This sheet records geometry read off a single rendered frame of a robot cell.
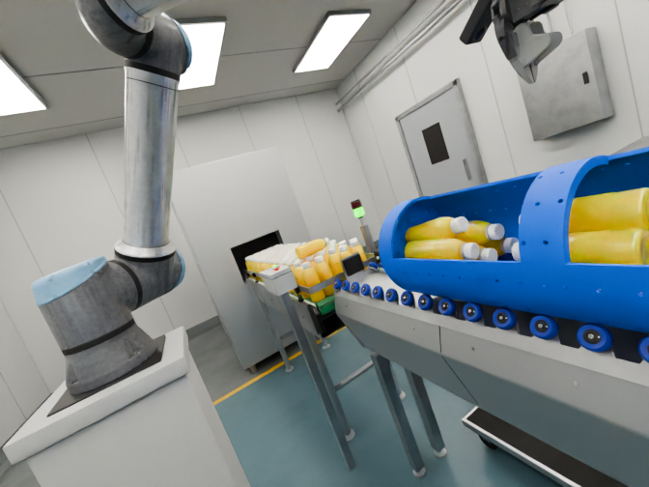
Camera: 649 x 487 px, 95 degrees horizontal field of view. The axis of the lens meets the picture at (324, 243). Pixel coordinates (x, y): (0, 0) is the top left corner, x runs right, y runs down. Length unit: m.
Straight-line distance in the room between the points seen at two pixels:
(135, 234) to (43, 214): 4.70
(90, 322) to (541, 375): 0.94
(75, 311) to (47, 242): 4.72
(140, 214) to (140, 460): 0.56
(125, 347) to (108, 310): 0.09
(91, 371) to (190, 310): 4.55
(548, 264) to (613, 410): 0.25
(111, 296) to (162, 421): 0.31
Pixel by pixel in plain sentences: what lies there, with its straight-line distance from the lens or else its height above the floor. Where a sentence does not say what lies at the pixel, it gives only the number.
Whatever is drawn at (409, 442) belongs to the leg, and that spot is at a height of 0.19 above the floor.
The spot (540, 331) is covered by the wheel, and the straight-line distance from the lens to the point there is 0.69.
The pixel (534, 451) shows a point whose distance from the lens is 1.61.
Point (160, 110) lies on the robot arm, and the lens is 0.86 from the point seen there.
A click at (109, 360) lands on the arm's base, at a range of 0.87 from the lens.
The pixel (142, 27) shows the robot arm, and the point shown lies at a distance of 0.76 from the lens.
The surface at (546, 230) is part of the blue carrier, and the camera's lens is 0.57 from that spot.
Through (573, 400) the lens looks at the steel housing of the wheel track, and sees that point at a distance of 0.72.
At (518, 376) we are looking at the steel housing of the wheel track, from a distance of 0.76.
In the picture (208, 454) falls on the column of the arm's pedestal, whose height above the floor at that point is 0.86.
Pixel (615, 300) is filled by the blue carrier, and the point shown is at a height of 1.05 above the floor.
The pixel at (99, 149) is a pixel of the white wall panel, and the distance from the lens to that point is 5.63.
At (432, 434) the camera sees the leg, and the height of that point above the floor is 0.14.
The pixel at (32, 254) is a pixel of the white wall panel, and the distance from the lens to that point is 5.61.
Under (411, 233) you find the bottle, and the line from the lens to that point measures 0.90.
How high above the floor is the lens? 1.32
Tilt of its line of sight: 8 degrees down
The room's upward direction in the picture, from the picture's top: 20 degrees counter-clockwise
